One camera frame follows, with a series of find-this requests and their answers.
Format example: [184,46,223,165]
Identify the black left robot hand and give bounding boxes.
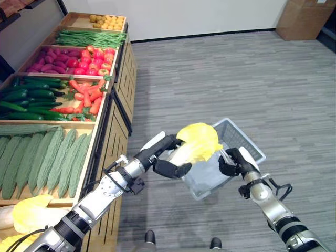
[135,131,193,179]

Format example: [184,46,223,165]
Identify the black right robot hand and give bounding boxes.
[218,146,261,177]

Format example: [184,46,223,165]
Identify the grey plastic basket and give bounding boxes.
[181,117,267,202]

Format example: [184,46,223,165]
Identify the yellow napa cabbage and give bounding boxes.
[0,194,71,235]
[167,122,224,169]
[0,233,40,252]

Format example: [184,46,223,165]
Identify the wooden produce display stand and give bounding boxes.
[78,23,139,252]

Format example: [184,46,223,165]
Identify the green bitter gourd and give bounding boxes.
[1,136,33,201]
[57,133,88,200]
[0,123,62,137]
[28,130,57,196]
[0,135,24,186]
[15,132,46,200]
[68,132,93,198]
[0,136,11,160]
[36,126,65,195]
[47,128,77,195]

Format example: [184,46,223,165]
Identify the wooden crate of cucumbers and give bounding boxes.
[0,73,113,124]

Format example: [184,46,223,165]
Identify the wooden crate of bitter gourds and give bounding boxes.
[0,120,106,207]

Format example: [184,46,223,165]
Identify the green bean pile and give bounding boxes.
[54,29,127,49]

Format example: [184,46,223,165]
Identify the black cabinet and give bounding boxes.
[316,24,336,51]

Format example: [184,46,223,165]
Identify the brown cardboard box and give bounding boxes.
[275,0,336,41]

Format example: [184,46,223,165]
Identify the wooden crate of tomatoes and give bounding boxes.
[17,44,122,79]

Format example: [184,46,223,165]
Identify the wooden crate of yellow fruit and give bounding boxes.
[59,12,128,34]

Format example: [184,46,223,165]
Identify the wooden crate of green beans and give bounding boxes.
[41,25,127,49]

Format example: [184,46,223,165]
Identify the dark wooden wall shelf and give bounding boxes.
[0,0,45,33]

